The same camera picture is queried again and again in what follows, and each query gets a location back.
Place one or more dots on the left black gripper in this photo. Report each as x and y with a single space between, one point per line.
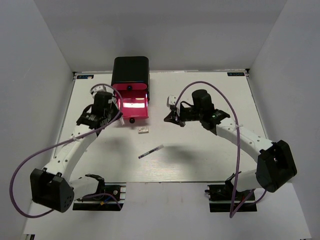
118 116

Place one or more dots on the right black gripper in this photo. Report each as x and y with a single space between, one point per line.
171 117

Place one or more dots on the pink drawer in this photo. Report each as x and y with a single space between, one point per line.
130 86
134 105

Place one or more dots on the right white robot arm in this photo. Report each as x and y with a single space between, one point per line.
275 164

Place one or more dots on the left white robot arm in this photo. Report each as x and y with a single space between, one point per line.
52 186

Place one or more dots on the purple gel pen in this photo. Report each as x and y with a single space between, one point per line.
150 151

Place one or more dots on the white eraser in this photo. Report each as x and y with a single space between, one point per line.
143 130

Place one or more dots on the black drawer cabinet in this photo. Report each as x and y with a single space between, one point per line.
131 71

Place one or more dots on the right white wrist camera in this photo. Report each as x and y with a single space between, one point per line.
171 101

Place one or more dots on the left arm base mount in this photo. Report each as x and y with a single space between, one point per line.
110 198

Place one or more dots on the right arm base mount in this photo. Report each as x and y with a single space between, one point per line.
230 195

